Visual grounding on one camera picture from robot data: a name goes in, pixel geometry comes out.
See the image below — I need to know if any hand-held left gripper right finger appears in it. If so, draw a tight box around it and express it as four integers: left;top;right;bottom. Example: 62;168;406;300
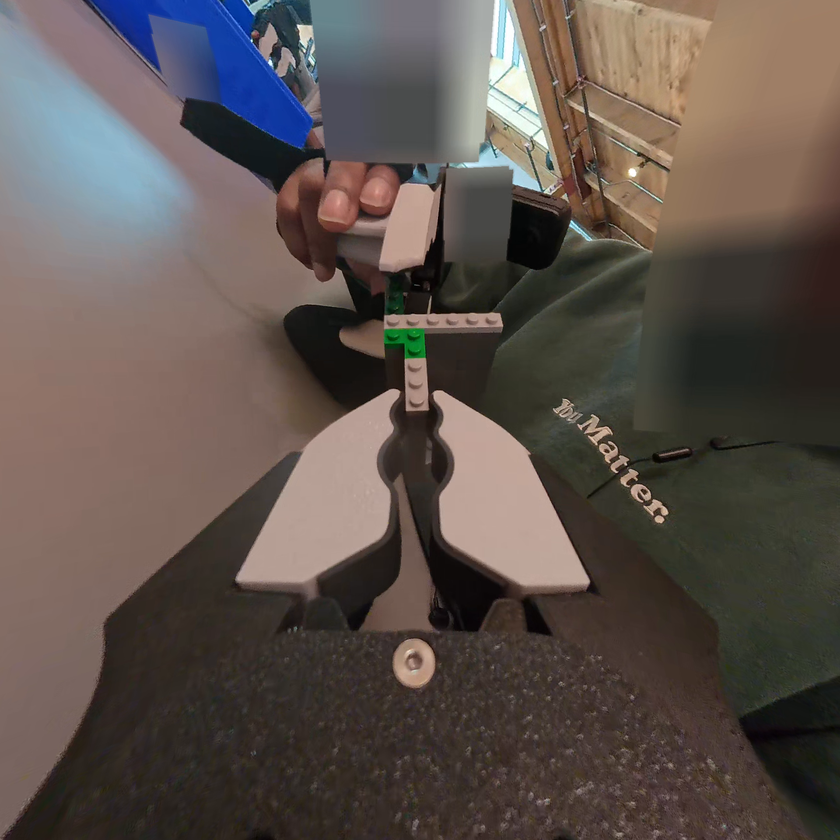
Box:
430;390;592;626

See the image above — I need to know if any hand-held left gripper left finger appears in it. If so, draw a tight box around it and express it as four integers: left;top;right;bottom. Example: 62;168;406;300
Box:
235;389;403;619

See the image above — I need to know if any long light grey plate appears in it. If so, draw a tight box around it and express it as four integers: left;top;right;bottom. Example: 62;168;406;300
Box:
384;313;505;333

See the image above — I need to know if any small green corner plate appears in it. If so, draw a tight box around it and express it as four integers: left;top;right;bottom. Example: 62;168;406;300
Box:
384;328;428;361

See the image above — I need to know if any dark grey cross wall piece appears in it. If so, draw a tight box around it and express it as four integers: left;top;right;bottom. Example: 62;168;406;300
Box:
384;314;505;503

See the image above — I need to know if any short light grey plate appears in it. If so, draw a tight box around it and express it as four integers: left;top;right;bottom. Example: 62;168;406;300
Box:
405;357;431;413

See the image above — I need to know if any person's right hand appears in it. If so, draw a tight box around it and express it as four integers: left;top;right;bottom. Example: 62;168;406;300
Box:
276;161;401;283

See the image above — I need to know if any blue plastic bin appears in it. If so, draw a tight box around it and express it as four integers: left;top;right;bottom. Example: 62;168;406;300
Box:
88;0;315;151

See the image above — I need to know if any thin black cable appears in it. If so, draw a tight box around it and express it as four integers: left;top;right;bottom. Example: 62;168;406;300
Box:
587;434;840;498

